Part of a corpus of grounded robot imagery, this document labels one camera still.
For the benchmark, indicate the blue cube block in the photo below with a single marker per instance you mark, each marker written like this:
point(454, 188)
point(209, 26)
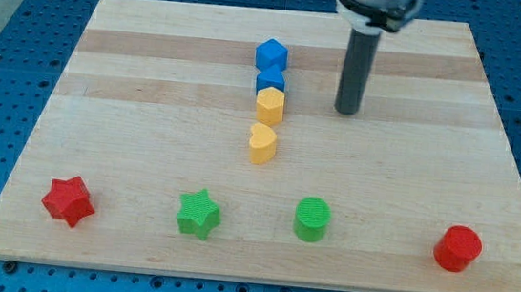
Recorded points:
point(271, 53)

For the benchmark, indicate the green star block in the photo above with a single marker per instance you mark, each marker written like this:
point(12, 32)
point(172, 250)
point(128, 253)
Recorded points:
point(198, 214)

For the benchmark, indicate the yellow heart block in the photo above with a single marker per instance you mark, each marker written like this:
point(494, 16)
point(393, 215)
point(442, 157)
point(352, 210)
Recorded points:
point(262, 143)

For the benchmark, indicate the wooden board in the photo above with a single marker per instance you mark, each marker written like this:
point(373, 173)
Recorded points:
point(158, 100)

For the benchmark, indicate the yellow hexagon block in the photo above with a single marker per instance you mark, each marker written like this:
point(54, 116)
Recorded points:
point(270, 106)

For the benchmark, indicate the green cylinder block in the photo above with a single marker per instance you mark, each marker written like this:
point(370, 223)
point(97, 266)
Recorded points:
point(311, 219)

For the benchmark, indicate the red star block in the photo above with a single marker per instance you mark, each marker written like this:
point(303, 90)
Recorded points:
point(69, 200)

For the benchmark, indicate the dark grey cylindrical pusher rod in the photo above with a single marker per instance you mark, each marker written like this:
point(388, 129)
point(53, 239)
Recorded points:
point(358, 61)

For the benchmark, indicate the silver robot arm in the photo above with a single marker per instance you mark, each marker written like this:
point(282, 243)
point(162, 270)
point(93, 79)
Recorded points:
point(368, 20)

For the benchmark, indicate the blue triangular block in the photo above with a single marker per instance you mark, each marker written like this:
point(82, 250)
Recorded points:
point(270, 77)

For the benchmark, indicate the red cylinder block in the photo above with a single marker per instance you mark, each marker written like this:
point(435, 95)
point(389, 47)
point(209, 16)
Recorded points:
point(457, 248)

